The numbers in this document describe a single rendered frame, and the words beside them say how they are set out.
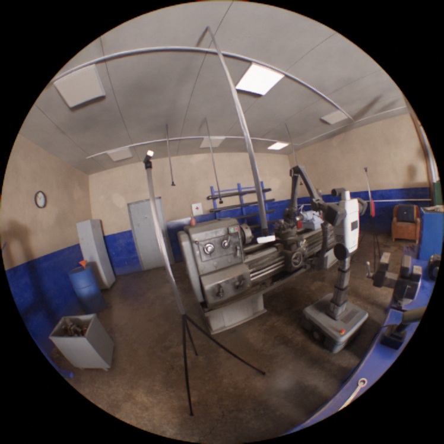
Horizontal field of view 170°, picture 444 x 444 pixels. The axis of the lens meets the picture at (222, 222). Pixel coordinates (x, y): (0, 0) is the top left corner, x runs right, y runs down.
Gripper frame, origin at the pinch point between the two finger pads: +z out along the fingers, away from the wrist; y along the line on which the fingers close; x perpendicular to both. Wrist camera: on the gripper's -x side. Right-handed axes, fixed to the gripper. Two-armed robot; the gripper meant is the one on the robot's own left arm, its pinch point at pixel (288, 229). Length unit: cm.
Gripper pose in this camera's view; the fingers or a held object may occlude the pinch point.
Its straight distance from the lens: 165.3
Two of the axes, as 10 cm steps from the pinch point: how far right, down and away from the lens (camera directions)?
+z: 0.6, 8.1, 5.8
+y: -9.7, 1.9, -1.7
